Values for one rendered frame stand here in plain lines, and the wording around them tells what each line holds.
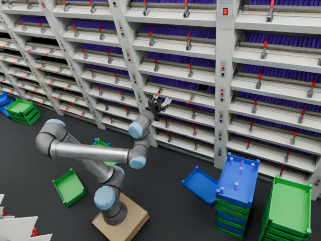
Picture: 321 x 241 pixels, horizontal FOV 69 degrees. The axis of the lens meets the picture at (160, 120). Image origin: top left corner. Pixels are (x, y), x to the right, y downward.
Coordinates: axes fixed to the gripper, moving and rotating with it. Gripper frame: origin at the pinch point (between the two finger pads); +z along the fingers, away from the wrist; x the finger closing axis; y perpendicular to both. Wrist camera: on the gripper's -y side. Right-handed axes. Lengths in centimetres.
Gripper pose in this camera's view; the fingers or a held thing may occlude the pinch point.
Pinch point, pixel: (164, 99)
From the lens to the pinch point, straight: 159.4
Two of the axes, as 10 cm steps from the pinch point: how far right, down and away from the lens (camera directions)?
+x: -8.7, -2.4, 4.4
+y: -1.3, -7.4, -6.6
